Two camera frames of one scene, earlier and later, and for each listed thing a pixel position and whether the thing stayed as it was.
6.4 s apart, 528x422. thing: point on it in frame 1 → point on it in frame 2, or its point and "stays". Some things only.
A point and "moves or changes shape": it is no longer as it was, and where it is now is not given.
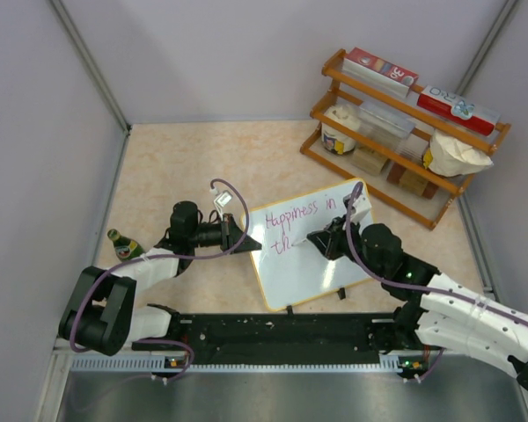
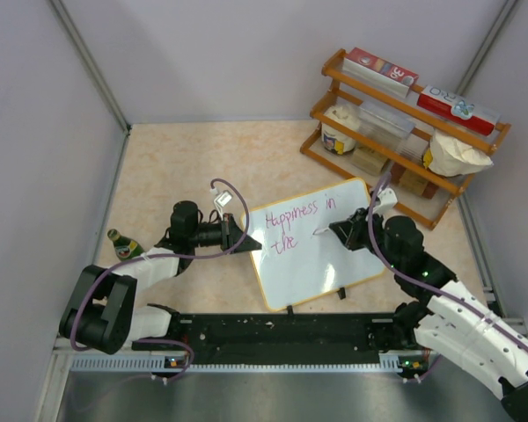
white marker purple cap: [304, 242] moves or changes shape
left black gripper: [231, 234] stays
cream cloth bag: [452, 156] stays
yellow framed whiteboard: [290, 267] stays
